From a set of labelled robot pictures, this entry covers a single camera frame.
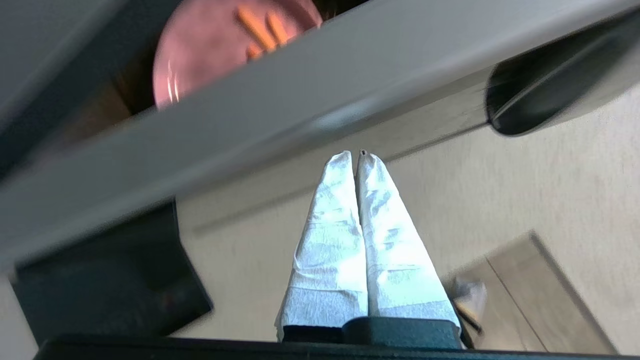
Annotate purple plastic plate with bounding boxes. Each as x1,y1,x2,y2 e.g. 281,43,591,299
152,0,324,111

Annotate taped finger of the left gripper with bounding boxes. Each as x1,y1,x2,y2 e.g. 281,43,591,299
451,278,489,321

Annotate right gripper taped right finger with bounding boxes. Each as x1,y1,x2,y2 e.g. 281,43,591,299
354,150,462,331

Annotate black silver microwave oven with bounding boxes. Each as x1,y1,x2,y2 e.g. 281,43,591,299
0,0,371,176

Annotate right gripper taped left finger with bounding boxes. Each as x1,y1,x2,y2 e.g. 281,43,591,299
276,151,369,342

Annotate black glass induction cooktop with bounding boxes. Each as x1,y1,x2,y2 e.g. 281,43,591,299
11,200,215,346

